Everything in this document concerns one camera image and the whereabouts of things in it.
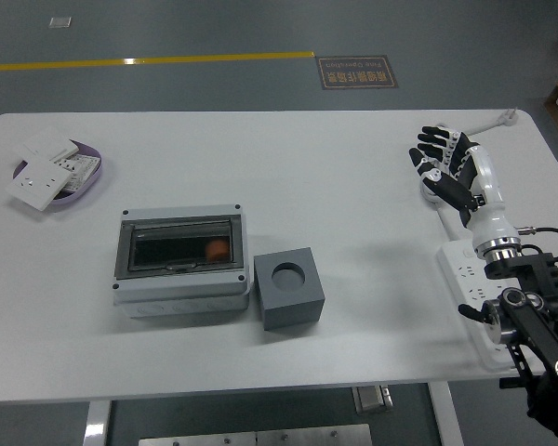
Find grey junction box clear lid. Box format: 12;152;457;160
111;203;251;320

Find grey metal base plate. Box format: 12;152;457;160
255;423;373;446
138;430;258;446

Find purple tray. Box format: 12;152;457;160
11;138;105;214

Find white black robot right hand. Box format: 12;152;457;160
407;123;524;250

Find orange cylinder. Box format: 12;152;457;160
204;239;230;261

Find white switch plate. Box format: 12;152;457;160
12;125;81;163

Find white power cord with plug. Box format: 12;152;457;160
417;107;522;243

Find white printed socket panel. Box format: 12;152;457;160
50;154;102;194

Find white table leg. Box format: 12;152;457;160
428;381;466;446
82;400;113;446

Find white power strip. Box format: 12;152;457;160
435;239;540;372

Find grey under-table bracket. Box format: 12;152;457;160
352;384;394;414

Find grey cube with round hole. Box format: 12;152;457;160
253;247;326;332

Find brown floor sign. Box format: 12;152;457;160
314;55;400;91

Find white socket plate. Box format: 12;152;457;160
5;155;75;214

